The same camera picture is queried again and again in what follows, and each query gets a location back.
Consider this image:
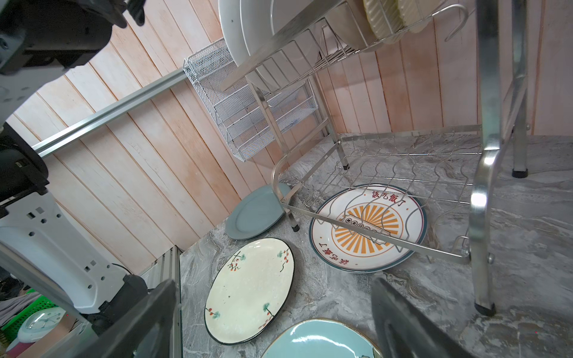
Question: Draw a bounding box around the stainless steel dish rack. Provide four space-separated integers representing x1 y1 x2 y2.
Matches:
218 0 529 317

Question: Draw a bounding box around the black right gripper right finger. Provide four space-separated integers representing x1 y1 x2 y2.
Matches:
371 277 471 357

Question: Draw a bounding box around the cream floral plate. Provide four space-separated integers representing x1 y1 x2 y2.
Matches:
204 237 295 345

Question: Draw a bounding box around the green plastic crate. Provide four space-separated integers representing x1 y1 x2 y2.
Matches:
1 289 57 347

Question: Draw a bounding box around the dark teal ceramic plate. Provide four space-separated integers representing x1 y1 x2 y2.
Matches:
225 185 284 240

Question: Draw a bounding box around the yellow green woven plate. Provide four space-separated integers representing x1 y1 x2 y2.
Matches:
397 0 442 33

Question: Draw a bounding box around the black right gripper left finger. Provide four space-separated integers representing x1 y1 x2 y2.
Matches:
76 287 169 358

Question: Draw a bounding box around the orange woven bamboo plate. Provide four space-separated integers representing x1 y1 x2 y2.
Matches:
363 0 404 44

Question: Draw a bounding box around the orange sunburst plate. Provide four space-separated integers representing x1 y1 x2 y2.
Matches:
309 183 428 273
240 0 312 55

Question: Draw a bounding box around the white wire mesh shelf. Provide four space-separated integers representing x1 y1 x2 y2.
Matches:
183 39 318 162

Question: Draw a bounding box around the light green flower plate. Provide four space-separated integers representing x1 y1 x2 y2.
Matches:
263 319 382 357

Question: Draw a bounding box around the white plate with text rim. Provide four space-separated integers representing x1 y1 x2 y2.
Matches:
218 1 251 66

